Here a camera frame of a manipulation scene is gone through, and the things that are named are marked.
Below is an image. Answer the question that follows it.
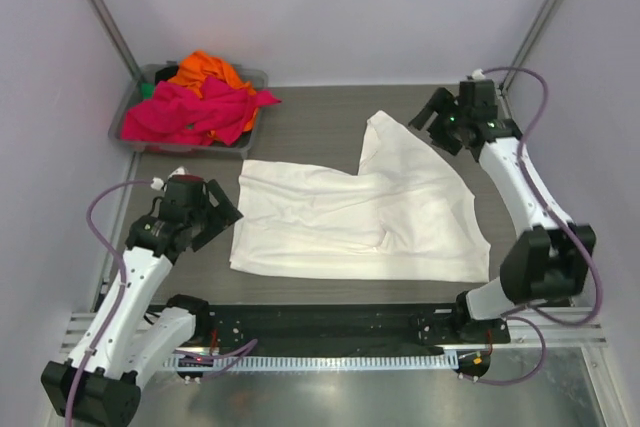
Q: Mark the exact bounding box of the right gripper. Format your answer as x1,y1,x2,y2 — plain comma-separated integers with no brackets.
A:
410,88,471,157

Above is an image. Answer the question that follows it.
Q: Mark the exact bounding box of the white t shirt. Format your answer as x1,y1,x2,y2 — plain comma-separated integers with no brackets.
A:
230,111,490,283

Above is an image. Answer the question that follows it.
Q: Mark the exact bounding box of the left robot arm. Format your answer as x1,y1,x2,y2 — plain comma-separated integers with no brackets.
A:
41,170,242,426

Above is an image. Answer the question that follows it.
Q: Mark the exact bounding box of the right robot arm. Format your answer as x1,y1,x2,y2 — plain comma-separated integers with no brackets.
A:
409,80,596,343

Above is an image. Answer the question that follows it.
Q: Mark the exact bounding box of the pink t shirt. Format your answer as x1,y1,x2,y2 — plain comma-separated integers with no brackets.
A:
121,82,280,146

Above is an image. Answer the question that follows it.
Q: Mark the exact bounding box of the green t shirt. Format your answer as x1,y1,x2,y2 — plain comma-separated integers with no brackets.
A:
139,82,155,100

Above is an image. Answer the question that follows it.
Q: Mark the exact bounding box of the orange t shirt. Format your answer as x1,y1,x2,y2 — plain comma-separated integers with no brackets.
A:
168,51,259,145

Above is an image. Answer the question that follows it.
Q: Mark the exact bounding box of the grey plastic bin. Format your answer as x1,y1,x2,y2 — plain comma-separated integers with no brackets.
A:
108,61,263,159

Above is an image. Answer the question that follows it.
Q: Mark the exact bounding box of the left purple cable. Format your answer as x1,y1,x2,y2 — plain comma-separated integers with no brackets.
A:
62,180,259,423

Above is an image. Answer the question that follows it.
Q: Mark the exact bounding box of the purple cable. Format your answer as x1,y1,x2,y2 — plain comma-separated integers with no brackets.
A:
472,65,606,386
62,180,259,423

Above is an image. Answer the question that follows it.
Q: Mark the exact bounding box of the left aluminium frame post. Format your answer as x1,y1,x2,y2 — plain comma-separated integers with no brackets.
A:
87,0,141,78

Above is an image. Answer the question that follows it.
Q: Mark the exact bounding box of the aluminium frame post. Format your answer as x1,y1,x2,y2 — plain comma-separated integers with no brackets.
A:
87,0,141,78
497,0,594,96

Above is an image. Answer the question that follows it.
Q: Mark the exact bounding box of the right aluminium frame post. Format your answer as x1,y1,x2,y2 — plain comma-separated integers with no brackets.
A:
497,0,594,96

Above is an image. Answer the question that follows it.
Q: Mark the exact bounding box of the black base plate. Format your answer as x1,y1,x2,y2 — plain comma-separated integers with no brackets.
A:
144,302,512,348

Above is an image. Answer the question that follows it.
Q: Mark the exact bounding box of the white slotted cable duct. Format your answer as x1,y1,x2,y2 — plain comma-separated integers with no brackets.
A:
160,351,458,374

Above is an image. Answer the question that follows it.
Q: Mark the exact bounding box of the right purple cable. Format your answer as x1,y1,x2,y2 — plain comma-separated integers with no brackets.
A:
472,65,606,386

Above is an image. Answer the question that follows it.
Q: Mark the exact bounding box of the aluminium front rail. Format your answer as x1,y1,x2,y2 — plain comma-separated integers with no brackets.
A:
59,310,608,354

